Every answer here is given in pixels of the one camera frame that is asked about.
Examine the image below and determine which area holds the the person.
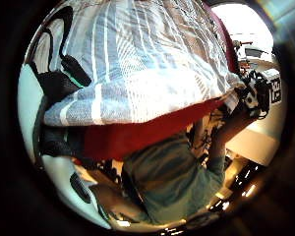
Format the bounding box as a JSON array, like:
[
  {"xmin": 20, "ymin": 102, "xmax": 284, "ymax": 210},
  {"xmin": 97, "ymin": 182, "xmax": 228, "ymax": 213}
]
[{"xmin": 120, "ymin": 109, "xmax": 260, "ymax": 228}]

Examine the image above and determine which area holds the blue striped cloth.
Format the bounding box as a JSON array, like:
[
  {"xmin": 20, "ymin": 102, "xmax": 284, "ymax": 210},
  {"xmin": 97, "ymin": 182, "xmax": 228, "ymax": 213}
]
[{"xmin": 42, "ymin": 0, "xmax": 246, "ymax": 162}]

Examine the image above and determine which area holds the white cube with black markers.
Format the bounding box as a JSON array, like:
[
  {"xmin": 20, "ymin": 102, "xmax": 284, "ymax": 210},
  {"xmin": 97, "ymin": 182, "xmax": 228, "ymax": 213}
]
[{"xmin": 263, "ymin": 68, "xmax": 284, "ymax": 106}]

